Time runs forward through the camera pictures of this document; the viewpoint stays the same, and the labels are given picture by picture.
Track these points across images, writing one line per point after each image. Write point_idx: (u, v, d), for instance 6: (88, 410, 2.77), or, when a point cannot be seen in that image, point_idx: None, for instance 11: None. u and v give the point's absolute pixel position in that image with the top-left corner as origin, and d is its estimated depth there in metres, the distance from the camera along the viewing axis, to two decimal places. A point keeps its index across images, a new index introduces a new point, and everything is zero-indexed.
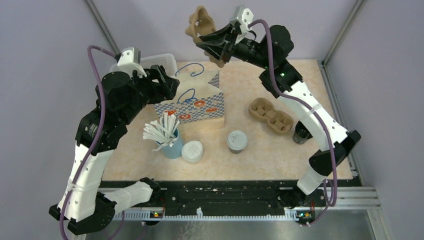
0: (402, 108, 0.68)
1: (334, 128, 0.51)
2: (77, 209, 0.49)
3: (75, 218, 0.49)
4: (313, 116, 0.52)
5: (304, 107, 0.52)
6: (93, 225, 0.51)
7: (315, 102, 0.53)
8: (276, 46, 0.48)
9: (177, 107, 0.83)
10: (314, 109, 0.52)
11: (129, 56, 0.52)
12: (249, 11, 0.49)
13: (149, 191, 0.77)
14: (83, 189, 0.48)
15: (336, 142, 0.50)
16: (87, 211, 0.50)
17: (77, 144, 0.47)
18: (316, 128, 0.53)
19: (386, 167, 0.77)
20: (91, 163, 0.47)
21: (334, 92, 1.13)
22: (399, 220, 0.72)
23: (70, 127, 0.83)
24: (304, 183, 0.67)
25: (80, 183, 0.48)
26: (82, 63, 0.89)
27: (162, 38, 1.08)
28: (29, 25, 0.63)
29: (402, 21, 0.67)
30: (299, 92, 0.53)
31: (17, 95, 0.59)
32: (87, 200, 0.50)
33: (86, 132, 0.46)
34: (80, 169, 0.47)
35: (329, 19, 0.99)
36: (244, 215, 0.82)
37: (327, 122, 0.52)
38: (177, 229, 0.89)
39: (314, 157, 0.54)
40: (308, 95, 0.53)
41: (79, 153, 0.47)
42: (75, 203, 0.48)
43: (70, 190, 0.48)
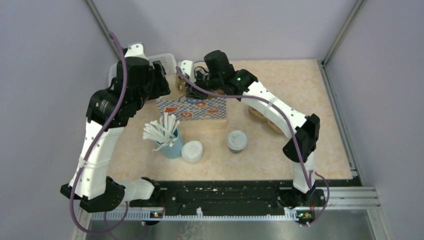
0: (401, 110, 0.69)
1: (293, 115, 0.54)
2: (89, 186, 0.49)
3: (86, 196, 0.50)
4: (272, 108, 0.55)
5: (261, 102, 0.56)
6: (104, 204, 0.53)
7: (272, 95, 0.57)
8: (211, 60, 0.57)
9: (178, 106, 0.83)
10: (271, 102, 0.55)
11: (138, 49, 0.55)
12: (185, 61, 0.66)
13: (149, 189, 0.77)
14: (95, 165, 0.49)
15: (297, 127, 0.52)
16: (99, 190, 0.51)
17: (88, 121, 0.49)
18: (278, 118, 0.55)
19: (386, 167, 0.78)
20: (103, 139, 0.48)
21: (334, 92, 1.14)
22: (399, 219, 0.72)
23: (71, 128, 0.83)
24: (299, 182, 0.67)
25: (92, 160, 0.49)
26: (82, 63, 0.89)
27: (163, 37, 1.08)
28: (29, 26, 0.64)
29: (402, 21, 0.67)
30: (256, 90, 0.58)
31: (17, 96, 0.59)
32: (98, 178, 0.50)
33: (97, 109, 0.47)
34: (91, 145, 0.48)
35: (329, 19, 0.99)
36: (244, 215, 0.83)
37: (286, 111, 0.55)
38: (177, 229, 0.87)
39: (286, 146, 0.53)
40: (264, 92, 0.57)
41: (91, 130, 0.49)
42: (87, 181, 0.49)
43: (81, 167, 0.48)
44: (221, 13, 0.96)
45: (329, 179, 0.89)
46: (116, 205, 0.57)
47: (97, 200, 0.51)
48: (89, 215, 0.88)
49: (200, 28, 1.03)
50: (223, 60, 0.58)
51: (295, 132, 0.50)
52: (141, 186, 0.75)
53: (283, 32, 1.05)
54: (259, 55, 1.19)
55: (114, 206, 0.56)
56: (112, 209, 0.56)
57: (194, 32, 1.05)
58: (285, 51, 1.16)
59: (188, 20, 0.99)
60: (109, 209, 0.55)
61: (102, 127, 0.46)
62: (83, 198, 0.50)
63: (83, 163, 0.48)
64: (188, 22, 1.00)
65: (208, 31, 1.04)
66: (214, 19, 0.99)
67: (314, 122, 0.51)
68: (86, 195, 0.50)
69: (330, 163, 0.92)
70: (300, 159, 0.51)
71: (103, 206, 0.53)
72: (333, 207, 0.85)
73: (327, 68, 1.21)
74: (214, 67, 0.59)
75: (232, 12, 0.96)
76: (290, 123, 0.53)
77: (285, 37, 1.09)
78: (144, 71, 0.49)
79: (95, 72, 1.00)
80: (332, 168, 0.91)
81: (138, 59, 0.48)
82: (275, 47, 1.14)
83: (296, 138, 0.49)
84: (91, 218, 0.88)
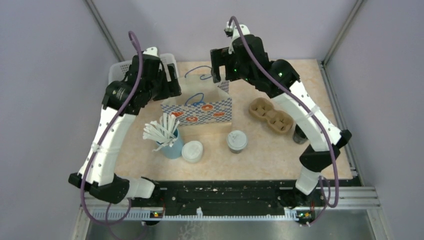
0: (401, 109, 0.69)
1: (330, 129, 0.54)
2: (101, 172, 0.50)
3: (97, 182, 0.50)
4: (311, 119, 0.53)
5: (302, 110, 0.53)
6: (112, 193, 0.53)
7: (313, 104, 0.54)
8: (242, 47, 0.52)
9: (185, 110, 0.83)
10: (312, 112, 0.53)
11: (153, 51, 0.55)
12: (245, 26, 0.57)
13: (150, 187, 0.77)
14: (108, 150, 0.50)
15: (332, 144, 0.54)
16: (108, 178, 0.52)
17: (104, 107, 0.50)
18: (313, 129, 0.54)
19: (386, 168, 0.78)
20: (118, 124, 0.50)
21: (334, 91, 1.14)
22: (399, 219, 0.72)
23: (72, 128, 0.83)
24: (302, 184, 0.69)
25: (106, 145, 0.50)
26: (82, 63, 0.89)
27: (163, 37, 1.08)
28: (29, 26, 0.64)
29: (402, 21, 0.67)
30: (297, 93, 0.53)
31: (17, 97, 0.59)
32: (109, 165, 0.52)
33: (113, 96, 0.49)
34: (107, 129, 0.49)
35: (329, 20, 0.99)
36: (244, 215, 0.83)
37: (324, 124, 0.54)
38: (176, 229, 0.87)
39: (307, 156, 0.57)
40: (305, 97, 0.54)
41: (105, 116, 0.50)
42: (98, 166, 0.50)
43: (95, 151, 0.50)
44: (221, 13, 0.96)
45: (330, 179, 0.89)
46: (120, 199, 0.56)
47: (107, 187, 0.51)
48: (89, 215, 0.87)
49: (200, 28, 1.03)
50: (259, 47, 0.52)
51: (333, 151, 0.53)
52: (143, 184, 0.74)
53: (283, 31, 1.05)
54: None
55: (119, 198, 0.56)
56: (117, 201, 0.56)
57: (193, 32, 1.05)
58: (285, 51, 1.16)
59: (188, 21, 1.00)
60: (114, 201, 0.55)
61: (118, 111, 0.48)
62: (94, 184, 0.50)
63: (96, 147, 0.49)
64: (188, 22, 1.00)
65: (209, 31, 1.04)
66: (214, 19, 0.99)
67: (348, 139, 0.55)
68: (96, 181, 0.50)
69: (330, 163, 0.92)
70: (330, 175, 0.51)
71: (110, 195, 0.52)
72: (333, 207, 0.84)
73: (327, 68, 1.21)
74: (244, 57, 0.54)
75: (232, 12, 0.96)
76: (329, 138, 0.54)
77: (286, 37, 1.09)
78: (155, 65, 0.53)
79: (95, 72, 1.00)
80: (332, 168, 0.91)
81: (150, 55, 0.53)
82: (274, 48, 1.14)
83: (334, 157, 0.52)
84: (90, 218, 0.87)
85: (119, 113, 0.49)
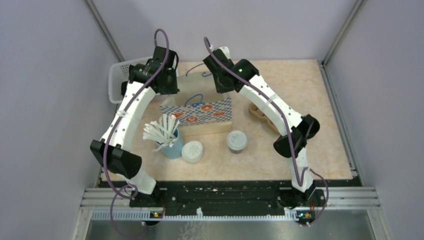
0: (401, 110, 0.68)
1: (290, 114, 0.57)
2: (124, 135, 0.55)
3: (119, 145, 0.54)
4: (271, 105, 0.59)
5: (262, 98, 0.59)
6: (129, 163, 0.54)
7: (272, 92, 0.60)
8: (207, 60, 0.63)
9: (185, 111, 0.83)
10: (271, 99, 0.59)
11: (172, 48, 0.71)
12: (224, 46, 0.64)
13: (152, 183, 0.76)
14: (132, 116, 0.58)
15: (293, 126, 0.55)
16: (126, 146, 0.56)
17: (131, 82, 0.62)
18: (275, 115, 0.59)
19: (385, 168, 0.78)
20: (143, 94, 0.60)
21: (334, 92, 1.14)
22: (399, 219, 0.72)
23: (72, 128, 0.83)
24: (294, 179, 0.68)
25: (130, 112, 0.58)
26: (82, 64, 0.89)
27: (162, 37, 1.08)
28: (29, 27, 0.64)
29: (402, 21, 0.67)
30: (257, 84, 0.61)
31: (17, 98, 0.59)
32: (130, 133, 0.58)
33: (139, 72, 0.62)
34: (133, 98, 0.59)
35: (329, 20, 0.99)
36: (244, 215, 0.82)
37: (283, 109, 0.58)
38: (176, 229, 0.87)
39: (277, 142, 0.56)
40: (264, 87, 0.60)
41: (132, 89, 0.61)
42: (122, 131, 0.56)
43: (120, 116, 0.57)
44: (221, 13, 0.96)
45: (329, 179, 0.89)
46: (132, 173, 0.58)
47: (129, 154, 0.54)
48: (89, 216, 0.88)
49: (200, 28, 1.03)
50: (218, 55, 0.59)
51: (290, 132, 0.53)
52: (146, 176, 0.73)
53: (283, 32, 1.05)
54: (259, 55, 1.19)
55: (132, 171, 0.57)
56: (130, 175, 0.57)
57: (194, 32, 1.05)
58: (285, 51, 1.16)
59: (188, 21, 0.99)
60: (128, 172, 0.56)
61: (145, 84, 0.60)
62: (117, 145, 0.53)
63: (122, 112, 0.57)
64: (189, 22, 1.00)
65: (209, 31, 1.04)
66: (215, 19, 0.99)
67: (309, 122, 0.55)
68: (120, 143, 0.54)
69: (330, 163, 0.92)
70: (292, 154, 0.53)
71: (127, 164, 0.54)
72: (333, 207, 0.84)
73: (327, 68, 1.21)
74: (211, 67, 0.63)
75: (232, 12, 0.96)
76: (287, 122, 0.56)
77: (286, 38, 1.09)
78: (172, 55, 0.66)
79: (95, 72, 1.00)
80: (332, 168, 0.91)
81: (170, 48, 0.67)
82: (275, 48, 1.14)
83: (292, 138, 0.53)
84: (91, 218, 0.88)
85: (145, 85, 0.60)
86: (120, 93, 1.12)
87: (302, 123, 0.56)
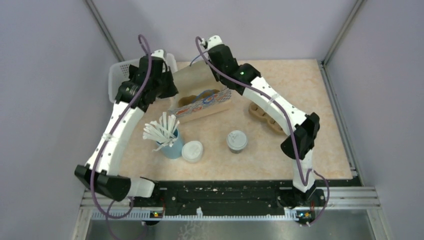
0: (401, 110, 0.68)
1: (293, 112, 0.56)
2: (110, 160, 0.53)
3: (105, 171, 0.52)
4: (273, 104, 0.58)
5: (264, 98, 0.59)
6: (116, 188, 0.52)
7: (274, 92, 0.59)
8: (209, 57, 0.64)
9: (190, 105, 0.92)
10: (273, 98, 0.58)
11: (159, 53, 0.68)
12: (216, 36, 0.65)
13: (150, 186, 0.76)
14: (118, 139, 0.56)
15: (296, 125, 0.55)
16: (113, 170, 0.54)
17: (117, 102, 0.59)
18: (278, 114, 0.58)
19: (385, 168, 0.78)
20: (130, 115, 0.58)
21: (334, 92, 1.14)
22: (399, 219, 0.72)
23: (72, 128, 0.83)
24: (297, 180, 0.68)
25: (116, 135, 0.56)
26: (82, 64, 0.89)
27: (162, 37, 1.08)
28: (29, 27, 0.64)
29: (402, 21, 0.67)
30: (259, 85, 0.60)
31: (16, 98, 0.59)
32: (116, 156, 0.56)
33: (126, 92, 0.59)
34: (119, 120, 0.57)
35: (329, 20, 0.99)
36: (244, 215, 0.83)
37: (287, 108, 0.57)
38: (176, 229, 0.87)
39: (284, 143, 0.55)
40: (266, 88, 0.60)
41: (118, 110, 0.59)
42: (108, 155, 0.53)
43: (106, 140, 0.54)
44: (221, 12, 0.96)
45: (329, 179, 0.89)
46: (121, 197, 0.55)
47: (115, 178, 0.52)
48: (89, 216, 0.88)
49: (200, 28, 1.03)
50: (219, 58, 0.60)
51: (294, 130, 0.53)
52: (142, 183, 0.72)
53: (283, 32, 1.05)
54: (259, 55, 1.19)
55: (121, 195, 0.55)
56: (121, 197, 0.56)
57: (193, 32, 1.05)
58: (285, 51, 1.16)
59: (188, 20, 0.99)
60: (116, 198, 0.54)
61: (130, 104, 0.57)
62: (102, 172, 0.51)
63: (108, 136, 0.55)
64: (188, 22, 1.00)
65: (209, 31, 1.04)
66: (215, 18, 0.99)
67: (314, 120, 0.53)
68: (105, 169, 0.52)
69: (330, 163, 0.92)
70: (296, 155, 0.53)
71: (114, 189, 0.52)
72: (333, 207, 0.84)
73: (327, 68, 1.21)
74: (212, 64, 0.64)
75: (232, 12, 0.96)
76: (291, 121, 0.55)
77: (286, 37, 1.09)
78: (156, 68, 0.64)
79: (95, 72, 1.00)
80: (332, 168, 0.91)
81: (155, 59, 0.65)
82: (274, 48, 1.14)
83: (296, 136, 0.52)
84: (91, 218, 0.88)
85: (131, 105, 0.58)
86: None
87: (306, 121, 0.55)
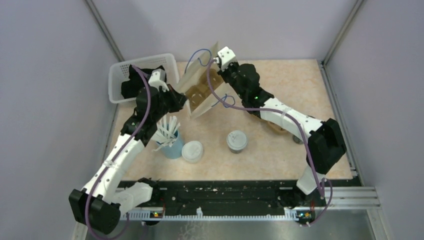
0: (401, 110, 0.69)
1: (307, 121, 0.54)
2: (107, 186, 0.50)
3: (101, 195, 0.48)
4: (286, 117, 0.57)
5: (275, 113, 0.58)
6: (108, 216, 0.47)
7: (286, 106, 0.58)
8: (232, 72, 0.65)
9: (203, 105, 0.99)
10: (285, 111, 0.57)
11: (156, 76, 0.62)
12: (230, 51, 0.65)
13: (147, 191, 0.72)
14: (119, 167, 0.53)
15: (311, 131, 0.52)
16: (108, 197, 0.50)
17: (121, 134, 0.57)
18: (292, 126, 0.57)
19: (385, 168, 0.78)
20: (131, 146, 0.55)
21: (334, 92, 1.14)
22: (399, 220, 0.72)
23: (72, 127, 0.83)
24: (303, 183, 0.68)
25: (118, 162, 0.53)
26: (82, 63, 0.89)
27: (162, 37, 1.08)
28: (28, 26, 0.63)
29: (402, 21, 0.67)
30: (272, 104, 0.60)
31: (16, 97, 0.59)
32: (114, 183, 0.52)
33: (130, 130, 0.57)
34: (121, 149, 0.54)
35: (329, 20, 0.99)
36: (244, 215, 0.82)
37: (300, 118, 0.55)
38: (176, 229, 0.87)
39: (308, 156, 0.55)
40: (279, 105, 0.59)
41: (120, 141, 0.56)
42: (106, 181, 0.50)
43: (106, 166, 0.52)
44: (221, 12, 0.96)
45: (330, 179, 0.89)
46: (108, 231, 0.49)
47: (110, 205, 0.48)
48: None
49: (200, 28, 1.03)
50: (242, 79, 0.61)
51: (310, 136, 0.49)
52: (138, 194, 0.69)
53: (283, 31, 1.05)
54: (259, 55, 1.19)
55: (109, 228, 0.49)
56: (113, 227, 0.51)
57: (194, 32, 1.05)
58: (285, 51, 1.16)
59: (188, 20, 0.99)
60: (103, 229, 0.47)
61: (133, 134, 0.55)
62: (98, 196, 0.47)
63: (110, 162, 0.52)
64: (188, 22, 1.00)
65: (209, 30, 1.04)
66: (215, 18, 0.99)
67: (331, 126, 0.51)
68: (101, 194, 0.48)
69: None
70: (310, 162, 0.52)
71: (106, 217, 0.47)
72: (333, 207, 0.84)
73: (327, 68, 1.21)
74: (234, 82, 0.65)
75: (232, 11, 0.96)
76: (303, 129, 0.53)
77: (286, 37, 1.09)
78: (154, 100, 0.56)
79: (95, 72, 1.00)
80: (332, 168, 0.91)
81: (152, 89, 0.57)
82: (275, 48, 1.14)
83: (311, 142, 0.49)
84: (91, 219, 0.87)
85: (134, 135, 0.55)
86: (120, 93, 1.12)
87: (321, 128, 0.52)
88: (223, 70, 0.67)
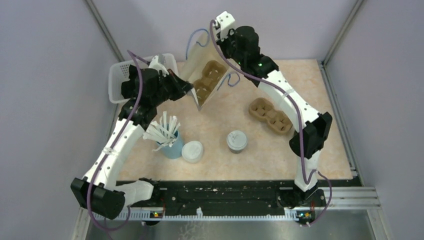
0: (401, 110, 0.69)
1: (306, 109, 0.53)
2: (108, 173, 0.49)
3: (102, 183, 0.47)
4: (287, 99, 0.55)
5: (277, 91, 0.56)
6: (111, 203, 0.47)
7: (290, 87, 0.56)
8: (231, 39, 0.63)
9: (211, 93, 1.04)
10: (287, 92, 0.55)
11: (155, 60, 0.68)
12: (228, 15, 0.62)
13: (148, 189, 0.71)
14: (118, 154, 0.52)
15: (307, 121, 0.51)
16: (110, 185, 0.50)
17: (120, 118, 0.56)
18: (290, 110, 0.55)
19: (385, 167, 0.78)
20: (129, 132, 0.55)
21: (334, 91, 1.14)
22: (399, 219, 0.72)
23: (72, 127, 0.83)
24: (299, 179, 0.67)
25: (117, 148, 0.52)
26: (82, 63, 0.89)
27: (162, 37, 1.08)
28: (29, 26, 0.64)
29: (402, 21, 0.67)
30: (274, 78, 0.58)
31: (16, 97, 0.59)
32: (115, 170, 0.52)
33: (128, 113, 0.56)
34: (120, 136, 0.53)
35: (328, 20, 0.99)
36: (244, 216, 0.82)
37: (300, 104, 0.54)
38: (176, 229, 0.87)
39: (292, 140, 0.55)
40: (282, 82, 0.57)
41: (119, 126, 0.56)
42: (107, 169, 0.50)
43: (106, 153, 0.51)
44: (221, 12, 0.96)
45: (329, 178, 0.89)
46: (113, 216, 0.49)
47: (112, 193, 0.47)
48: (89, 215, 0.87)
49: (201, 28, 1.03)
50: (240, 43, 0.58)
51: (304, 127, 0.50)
52: (141, 188, 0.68)
53: (283, 31, 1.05)
54: None
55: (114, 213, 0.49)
56: (117, 213, 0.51)
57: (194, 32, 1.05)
58: (285, 51, 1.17)
59: (188, 20, 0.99)
60: (109, 215, 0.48)
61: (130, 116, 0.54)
62: (100, 185, 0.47)
63: (109, 149, 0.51)
64: (188, 22, 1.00)
65: None
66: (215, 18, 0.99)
67: (326, 120, 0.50)
68: (103, 182, 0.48)
69: (330, 163, 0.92)
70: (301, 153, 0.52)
71: (109, 204, 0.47)
72: (333, 207, 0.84)
73: (327, 68, 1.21)
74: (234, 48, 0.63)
75: (232, 11, 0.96)
76: (301, 116, 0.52)
77: (286, 37, 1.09)
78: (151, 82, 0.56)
79: (95, 72, 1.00)
80: (332, 168, 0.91)
81: (149, 72, 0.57)
82: (275, 48, 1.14)
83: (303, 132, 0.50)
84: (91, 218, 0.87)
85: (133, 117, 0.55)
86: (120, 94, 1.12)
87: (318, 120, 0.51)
88: (223, 40, 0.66)
